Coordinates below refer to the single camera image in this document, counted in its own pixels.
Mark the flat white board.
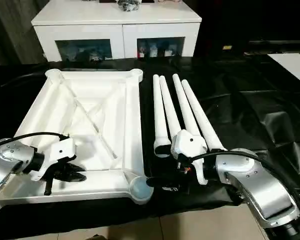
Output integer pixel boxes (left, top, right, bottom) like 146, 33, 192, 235
266, 52, 300, 90

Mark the white plastic table top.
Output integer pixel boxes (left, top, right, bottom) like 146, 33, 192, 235
0, 67, 155, 216

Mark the black mat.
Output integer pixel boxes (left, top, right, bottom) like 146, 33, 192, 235
0, 53, 300, 231

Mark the white plastic table leg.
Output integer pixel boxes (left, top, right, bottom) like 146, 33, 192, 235
181, 79, 228, 152
158, 75, 183, 151
172, 73, 203, 141
152, 73, 171, 158

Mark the white cabinet with glass doors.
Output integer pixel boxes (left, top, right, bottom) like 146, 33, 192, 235
31, 0, 203, 63

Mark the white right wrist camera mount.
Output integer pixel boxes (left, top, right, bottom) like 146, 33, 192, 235
170, 129, 211, 186

